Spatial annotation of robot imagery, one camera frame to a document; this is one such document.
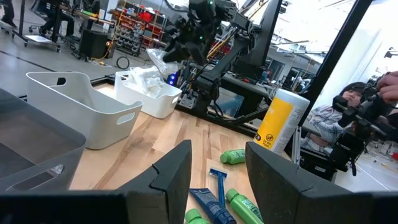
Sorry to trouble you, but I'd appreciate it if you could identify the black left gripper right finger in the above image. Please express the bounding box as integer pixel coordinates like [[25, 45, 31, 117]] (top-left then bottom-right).
[[244, 141, 398, 224]]

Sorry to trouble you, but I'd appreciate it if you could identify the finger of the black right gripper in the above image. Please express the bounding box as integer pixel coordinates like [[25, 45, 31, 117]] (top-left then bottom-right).
[[162, 40, 188, 63], [186, 42, 208, 65]]

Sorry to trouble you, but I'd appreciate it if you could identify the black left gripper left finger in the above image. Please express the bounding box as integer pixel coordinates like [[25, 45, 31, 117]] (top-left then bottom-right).
[[0, 139, 193, 224]]

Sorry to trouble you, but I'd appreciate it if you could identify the green travel bottle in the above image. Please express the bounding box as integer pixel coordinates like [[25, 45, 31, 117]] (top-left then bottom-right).
[[225, 188, 264, 224], [185, 208, 211, 224], [220, 148, 246, 165]]

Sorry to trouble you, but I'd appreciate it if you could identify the dark blue toiletry tube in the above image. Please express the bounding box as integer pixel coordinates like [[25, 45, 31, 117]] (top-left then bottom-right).
[[189, 188, 237, 224]]

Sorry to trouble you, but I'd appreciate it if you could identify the black device with blue lights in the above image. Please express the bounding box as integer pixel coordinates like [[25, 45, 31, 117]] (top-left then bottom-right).
[[167, 71, 180, 86]]

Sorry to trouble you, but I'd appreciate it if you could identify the shelf rack with red bins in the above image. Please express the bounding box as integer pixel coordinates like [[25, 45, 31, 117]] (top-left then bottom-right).
[[114, 8, 167, 57]]

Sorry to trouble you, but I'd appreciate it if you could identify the blue disposable razor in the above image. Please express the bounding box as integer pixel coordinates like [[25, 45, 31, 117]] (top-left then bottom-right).
[[209, 167, 229, 208]]

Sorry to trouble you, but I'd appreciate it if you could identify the white plastic bin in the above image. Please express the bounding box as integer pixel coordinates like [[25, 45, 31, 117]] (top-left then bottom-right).
[[114, 70, 183, 119]]

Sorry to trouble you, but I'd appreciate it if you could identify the wipes canister with yellow label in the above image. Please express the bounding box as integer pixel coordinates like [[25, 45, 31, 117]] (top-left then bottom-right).
[[253, 88, 311, 156]]

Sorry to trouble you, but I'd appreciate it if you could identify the black computer tower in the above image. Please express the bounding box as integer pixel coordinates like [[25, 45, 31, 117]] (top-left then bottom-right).
[[79, 29, 118, 60]]

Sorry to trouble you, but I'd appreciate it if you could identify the seated person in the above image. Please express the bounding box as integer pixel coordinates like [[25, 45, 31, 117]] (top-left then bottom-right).
[[300, 81, 368, 154]]

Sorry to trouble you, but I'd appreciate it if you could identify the wooden desk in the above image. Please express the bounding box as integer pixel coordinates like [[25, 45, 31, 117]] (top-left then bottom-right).
[[58, 4, 116, 27]]

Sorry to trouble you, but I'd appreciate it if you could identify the light grey plastic bin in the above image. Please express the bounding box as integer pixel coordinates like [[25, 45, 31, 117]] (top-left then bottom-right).
[[26, 71, 144, 150]]

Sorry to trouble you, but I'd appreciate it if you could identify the person at desk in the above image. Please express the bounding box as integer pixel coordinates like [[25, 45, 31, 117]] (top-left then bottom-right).
[[39, 0, 75, 37]]

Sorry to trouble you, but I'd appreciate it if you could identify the wheeled cart base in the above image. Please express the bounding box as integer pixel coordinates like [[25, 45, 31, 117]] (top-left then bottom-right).
[[12, 30, 62, 52]]

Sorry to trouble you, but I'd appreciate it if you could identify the dark grey plastic bin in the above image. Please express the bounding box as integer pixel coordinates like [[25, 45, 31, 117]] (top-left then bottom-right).
[[0, 88, 87, 192]]

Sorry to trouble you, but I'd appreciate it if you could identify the person's hand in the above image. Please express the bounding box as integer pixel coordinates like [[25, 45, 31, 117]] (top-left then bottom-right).
[[376, 70, 398, 105]]

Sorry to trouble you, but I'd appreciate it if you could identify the standing person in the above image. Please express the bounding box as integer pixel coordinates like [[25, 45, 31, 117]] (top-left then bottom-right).
[[0, 0, 18, 29]]

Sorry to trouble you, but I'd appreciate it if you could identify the black cable loop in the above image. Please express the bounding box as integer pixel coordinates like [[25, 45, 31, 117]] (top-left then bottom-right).
[[116, 55, 131, 70]]

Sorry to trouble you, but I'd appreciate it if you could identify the black metal rig frame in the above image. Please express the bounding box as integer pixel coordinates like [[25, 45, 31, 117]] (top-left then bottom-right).
[[90, 0, 374, 138]]

